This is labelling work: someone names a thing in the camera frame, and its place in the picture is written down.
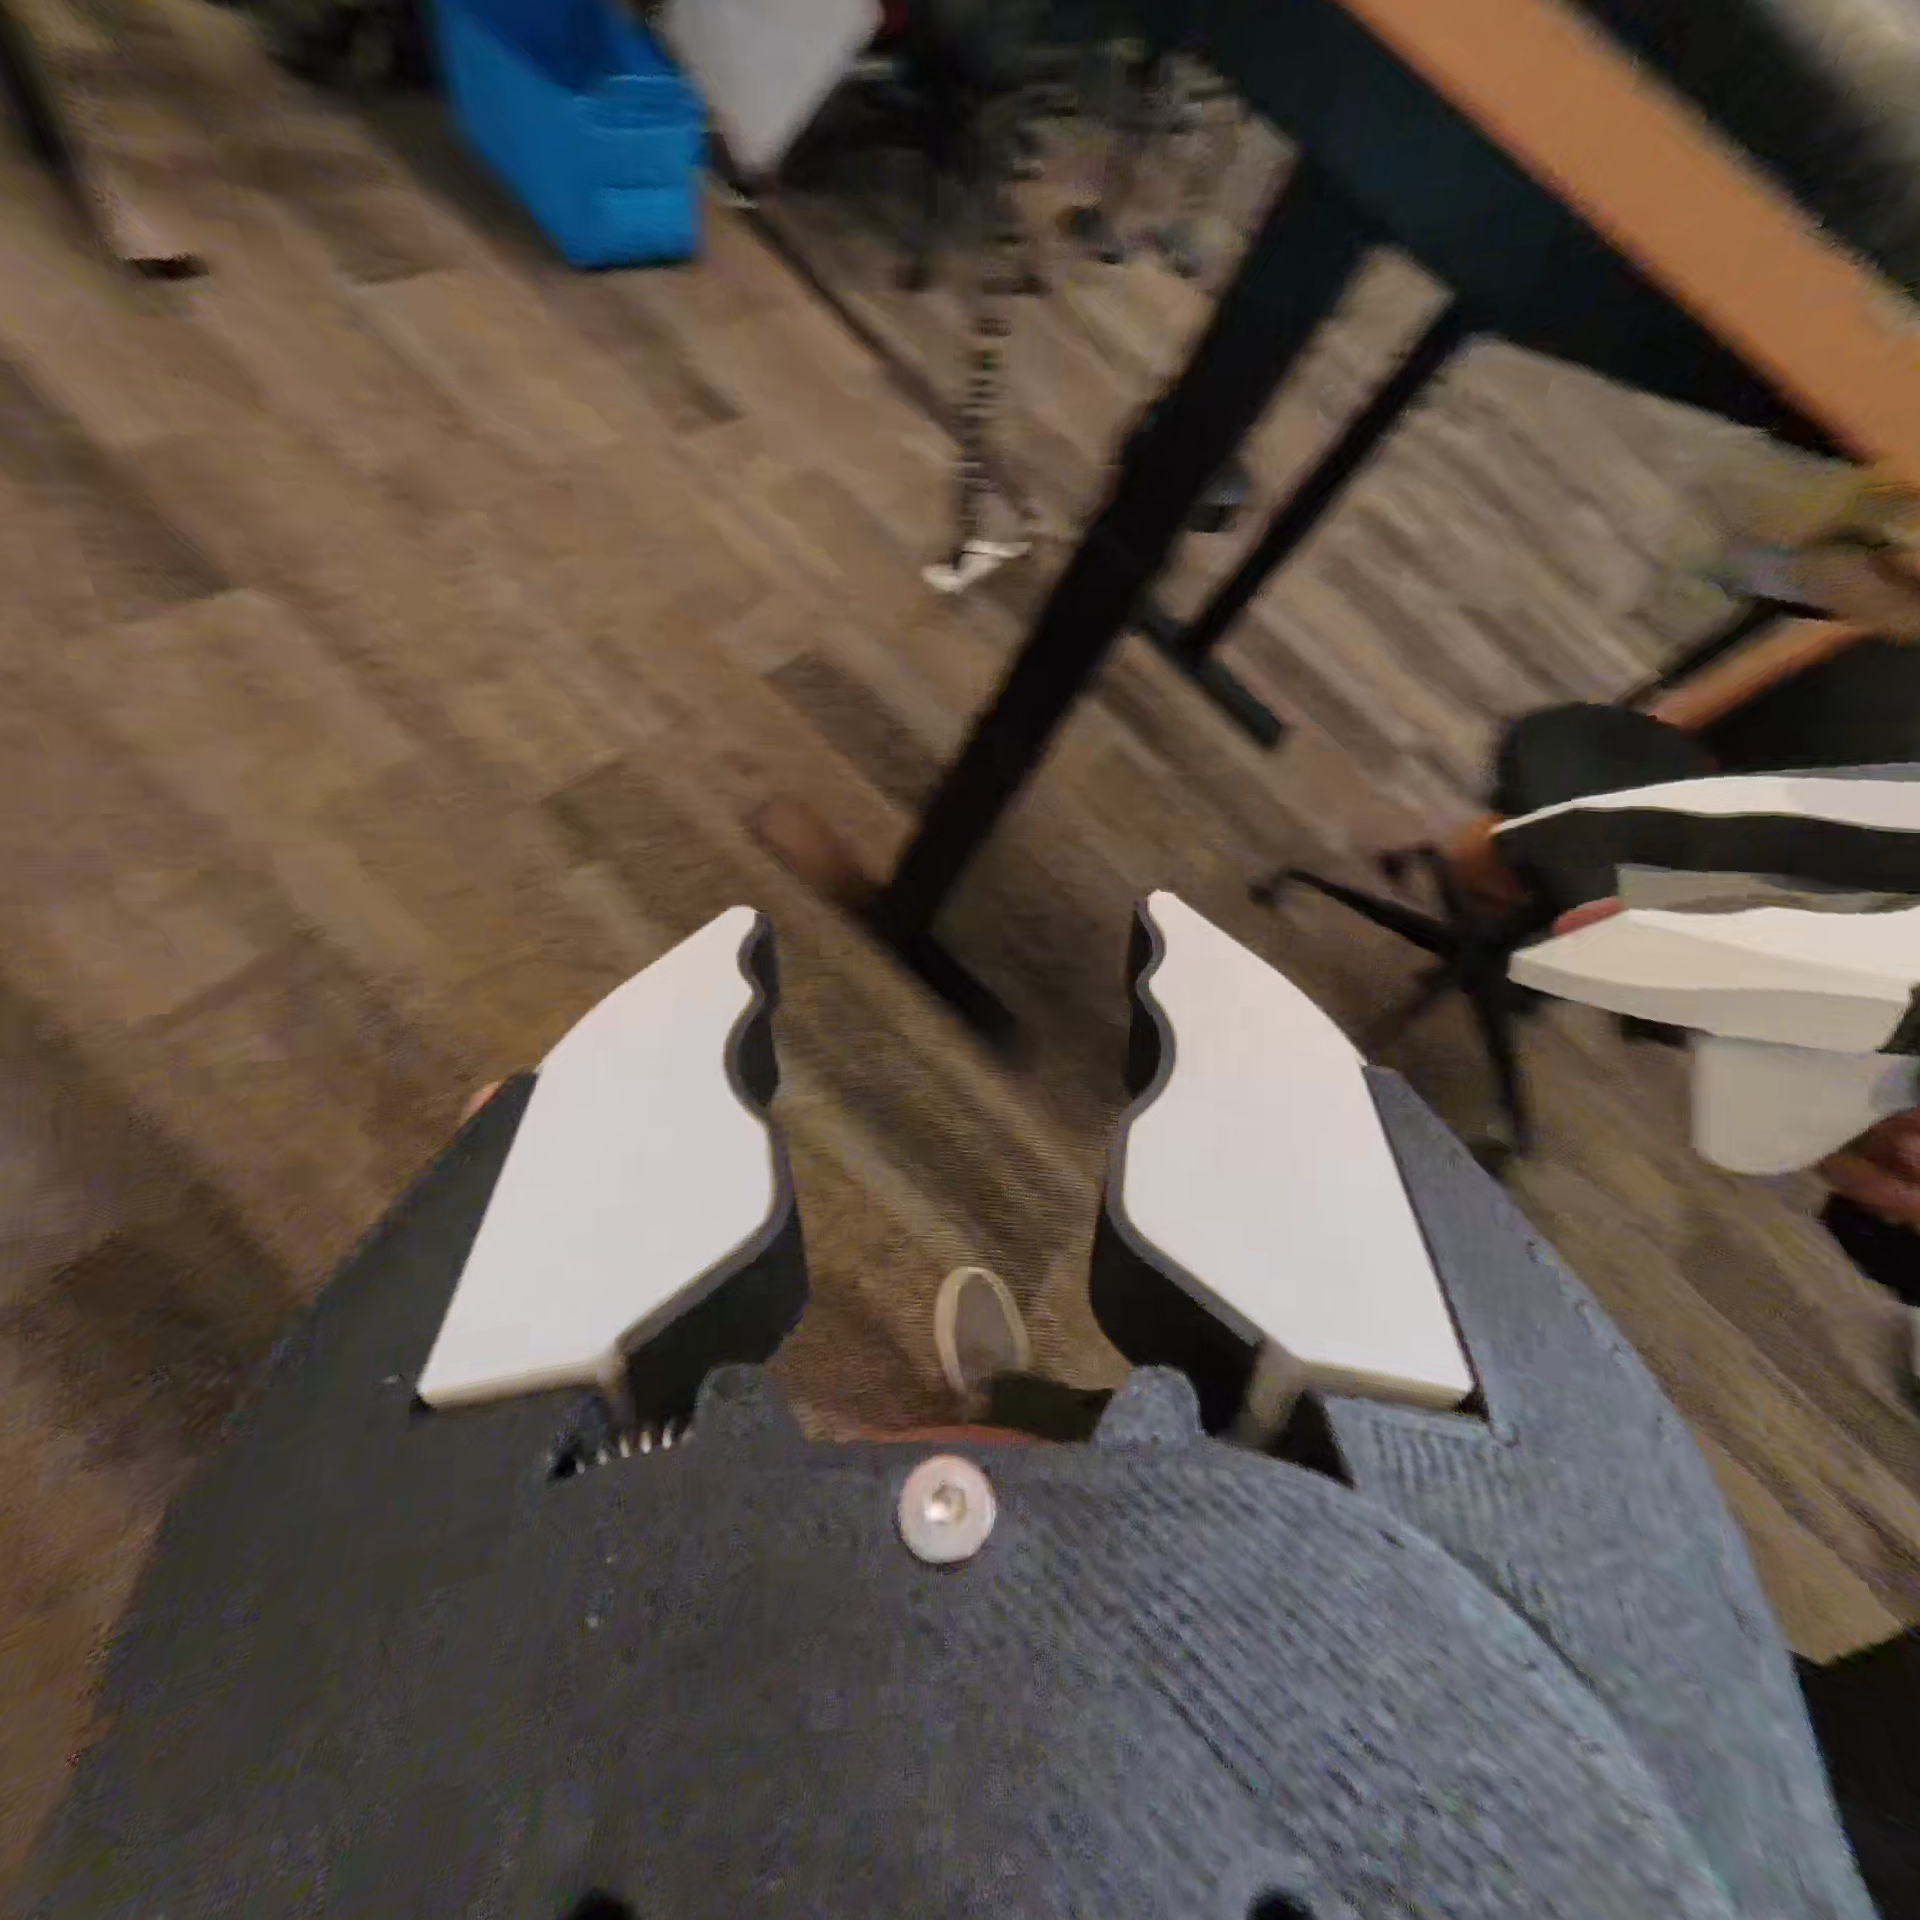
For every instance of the person's black clothing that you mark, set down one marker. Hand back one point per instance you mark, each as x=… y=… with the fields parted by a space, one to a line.
x=1876 y=1799

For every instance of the white sheet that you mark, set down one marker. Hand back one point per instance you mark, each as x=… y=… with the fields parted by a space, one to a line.
x=764 y=75

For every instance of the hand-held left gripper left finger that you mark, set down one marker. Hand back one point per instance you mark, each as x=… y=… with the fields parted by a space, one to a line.
x=630 y=1185

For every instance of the blue plastic bin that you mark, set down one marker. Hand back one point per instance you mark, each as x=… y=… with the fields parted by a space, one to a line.
x=570 y=135

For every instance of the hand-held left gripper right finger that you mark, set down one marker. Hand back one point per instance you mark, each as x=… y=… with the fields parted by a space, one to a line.
x=1276 y=1185

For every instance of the person's right hand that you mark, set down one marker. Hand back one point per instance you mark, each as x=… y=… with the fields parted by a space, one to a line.
x=1882 y=1162

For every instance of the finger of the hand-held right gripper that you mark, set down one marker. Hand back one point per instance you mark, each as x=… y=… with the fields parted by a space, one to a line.
x=1771 y=802
x=1757 y=975

